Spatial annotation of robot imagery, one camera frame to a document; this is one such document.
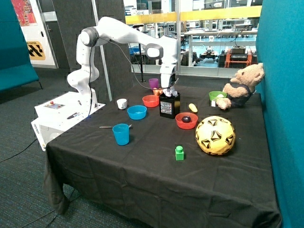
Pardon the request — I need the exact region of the yellow black soccer ball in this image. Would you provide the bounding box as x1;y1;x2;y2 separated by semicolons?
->
195;116;236;155

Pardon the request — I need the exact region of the teal bench seat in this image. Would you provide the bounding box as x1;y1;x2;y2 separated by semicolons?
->
0;0;39;91

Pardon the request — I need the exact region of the blue plastic cup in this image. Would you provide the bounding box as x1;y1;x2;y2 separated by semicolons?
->
112;123;129;146

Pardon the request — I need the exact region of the red bowl with plum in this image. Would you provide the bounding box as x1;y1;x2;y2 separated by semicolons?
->
175;112;198;130

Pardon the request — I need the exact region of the small white cup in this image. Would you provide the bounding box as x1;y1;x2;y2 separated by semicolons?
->
116;98;127;110

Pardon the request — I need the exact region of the metal spoon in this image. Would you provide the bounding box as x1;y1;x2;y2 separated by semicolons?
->
99;124;133;129

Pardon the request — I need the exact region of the orange black lab cart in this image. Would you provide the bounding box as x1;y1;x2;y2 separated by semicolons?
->
224;46;252;68

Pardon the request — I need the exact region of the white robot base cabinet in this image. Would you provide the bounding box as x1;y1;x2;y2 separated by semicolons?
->
31;92;104;151

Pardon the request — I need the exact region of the red bowl near bin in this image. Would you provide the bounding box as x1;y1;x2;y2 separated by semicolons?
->
142;95;159;107

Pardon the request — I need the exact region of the blue plastic bowl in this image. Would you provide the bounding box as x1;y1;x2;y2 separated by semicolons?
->
127;105;147;120

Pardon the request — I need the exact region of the orange toy carrot bunch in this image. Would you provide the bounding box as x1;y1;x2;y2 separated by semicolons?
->
152;88;163;96

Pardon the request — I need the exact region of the teal partition panel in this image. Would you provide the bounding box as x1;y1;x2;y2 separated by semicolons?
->
256;0;304;228

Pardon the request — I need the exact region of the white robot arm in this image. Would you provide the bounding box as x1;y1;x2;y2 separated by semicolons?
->
67;17;178;112

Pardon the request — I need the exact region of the purple plastic cup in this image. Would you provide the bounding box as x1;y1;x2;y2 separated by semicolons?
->
149;78;159;89

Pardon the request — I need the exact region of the yellow black warning sign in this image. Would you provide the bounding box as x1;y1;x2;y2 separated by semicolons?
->
27;41;46;61

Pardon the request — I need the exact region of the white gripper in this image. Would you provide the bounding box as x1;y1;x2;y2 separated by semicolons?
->
160;64;176;88

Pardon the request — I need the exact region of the black tablecloth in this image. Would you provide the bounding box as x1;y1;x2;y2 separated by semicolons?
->
43;86;282;228

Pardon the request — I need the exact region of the dark purple plum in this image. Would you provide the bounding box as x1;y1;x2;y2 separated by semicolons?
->
181;115;191;123

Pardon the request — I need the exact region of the green toy block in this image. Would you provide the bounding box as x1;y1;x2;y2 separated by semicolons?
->
175;145;184;161

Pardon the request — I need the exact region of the brown teddy bear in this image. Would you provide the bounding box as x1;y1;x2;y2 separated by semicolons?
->
216;63;265;110

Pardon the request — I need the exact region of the red colourful poster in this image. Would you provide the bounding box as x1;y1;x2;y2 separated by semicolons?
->
11;0;37;27

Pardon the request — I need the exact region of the black rubbish bin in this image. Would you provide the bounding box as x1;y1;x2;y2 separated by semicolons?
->
159;93;181;119

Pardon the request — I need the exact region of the paper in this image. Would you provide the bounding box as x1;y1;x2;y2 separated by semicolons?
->
162;86;178;97

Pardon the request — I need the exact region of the green plastic bowl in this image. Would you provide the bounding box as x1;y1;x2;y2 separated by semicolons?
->
209;91;227;102

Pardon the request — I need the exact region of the yellow toy banana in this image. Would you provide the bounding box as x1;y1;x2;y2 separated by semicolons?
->
189;103;198;113

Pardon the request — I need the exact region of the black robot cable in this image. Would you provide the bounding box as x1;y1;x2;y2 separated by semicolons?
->
87;37;162;118

